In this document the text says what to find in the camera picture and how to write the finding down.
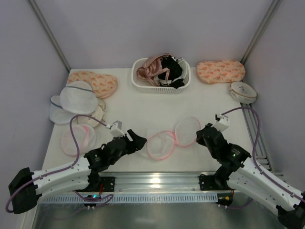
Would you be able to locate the right frame post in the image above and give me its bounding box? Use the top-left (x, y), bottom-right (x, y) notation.
top-left (240, 0), bottom-right (283, 65)

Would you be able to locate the floral pad right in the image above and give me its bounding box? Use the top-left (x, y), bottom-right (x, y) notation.
top-left (196, 60), bottom-right (245, 84)

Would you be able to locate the floral pad left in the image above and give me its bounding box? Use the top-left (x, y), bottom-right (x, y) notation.
top-left (68, 71), bottom-right (118, 99)

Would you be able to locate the pink bra in basket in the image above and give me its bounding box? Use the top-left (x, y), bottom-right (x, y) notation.
top-left (136, 67), bottom-right (153, 85)

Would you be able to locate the left frame post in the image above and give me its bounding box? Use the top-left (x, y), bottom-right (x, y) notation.
top-left (27, 0), bottom-right (71, 72)

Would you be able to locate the blue-trimmed mesh bag lower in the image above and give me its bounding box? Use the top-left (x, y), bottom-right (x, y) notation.
top-left (49, 95), bottom-right (76, 125)

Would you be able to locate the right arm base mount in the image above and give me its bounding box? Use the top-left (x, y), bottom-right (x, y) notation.
top-left (198, 174), bottom-right (230, 191)

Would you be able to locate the aluminium mounting rail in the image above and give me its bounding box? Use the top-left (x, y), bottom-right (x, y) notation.
top-left (95, 170), bottom-right (286, 194)

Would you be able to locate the black bra in basket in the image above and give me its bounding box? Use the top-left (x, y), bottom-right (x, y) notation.
top-left (158, 55), bottom-right (185, 89)

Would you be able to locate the white slotted cable duct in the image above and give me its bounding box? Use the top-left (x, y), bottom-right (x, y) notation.
top-left (42, 192), bottom-right (218, 204)

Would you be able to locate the beige laundry bag left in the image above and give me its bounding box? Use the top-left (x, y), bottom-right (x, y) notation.
top-left (77, 98), bottom-right (106, 128)

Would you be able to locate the blue-trimmed mesh bag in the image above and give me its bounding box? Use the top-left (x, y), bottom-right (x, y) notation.
top-left (60, 81), bottom-right (98, 115)
top-left (49, 95), bottom-right (76, 125)

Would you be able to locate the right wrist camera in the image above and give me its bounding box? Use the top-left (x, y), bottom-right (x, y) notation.
top-left (213, 114), bottom-right (230, 132)

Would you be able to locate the blue-trimmed mesh bag top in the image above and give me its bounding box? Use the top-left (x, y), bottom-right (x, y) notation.
top-left (60, 81), bottom-right (98, 115)

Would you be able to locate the pink-trimmed flat mesh bag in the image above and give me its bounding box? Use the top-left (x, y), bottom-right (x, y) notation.
top-left (61, 124), bottom-right (97, 156)

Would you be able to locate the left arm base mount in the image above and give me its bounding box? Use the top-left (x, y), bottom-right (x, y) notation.
top-left (93, 176), bottom-right (115, 193)

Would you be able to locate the frame post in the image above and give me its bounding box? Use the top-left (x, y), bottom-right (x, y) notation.
top-left (240, 0), bottom-right (283, 65)
top-left (27, 0), bottom-right (71, 72)

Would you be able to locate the beige-trimmed laundry bag right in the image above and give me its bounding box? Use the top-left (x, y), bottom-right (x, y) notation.
top-left (229, 82), bottom-right (257, 104)

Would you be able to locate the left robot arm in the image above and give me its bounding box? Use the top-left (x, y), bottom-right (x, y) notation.
top-left (5, 129), bottom-right (147, 214)

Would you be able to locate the pink-trimmed mesh laundry bag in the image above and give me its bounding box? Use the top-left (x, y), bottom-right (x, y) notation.
top-left (146, 117), bottom-right (201, 161)

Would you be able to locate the pink bra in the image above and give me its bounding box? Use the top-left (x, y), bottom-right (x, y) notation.
top-left (136, 67), bottom-right (153, 85)
top-left (141, 53), bottom-right (170, 86)

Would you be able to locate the floral pad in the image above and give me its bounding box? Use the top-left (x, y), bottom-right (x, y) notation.
top-left (68, 71), bottom-right (118, 99)
top-left (196, 60), bottom-right (245, 84)

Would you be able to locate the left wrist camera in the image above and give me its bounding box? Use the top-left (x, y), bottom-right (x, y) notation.
top-left (110, 120), bottom-right (124, 138)

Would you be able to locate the white plastic basket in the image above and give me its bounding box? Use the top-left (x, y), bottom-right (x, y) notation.
top-left (132, 57), bottom-right (192, 94)

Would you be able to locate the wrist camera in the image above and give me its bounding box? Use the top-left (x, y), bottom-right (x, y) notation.
top-left (213, 114), bottom-right (230, 132)
top-left (110, 120), bottom-right (124, 138)

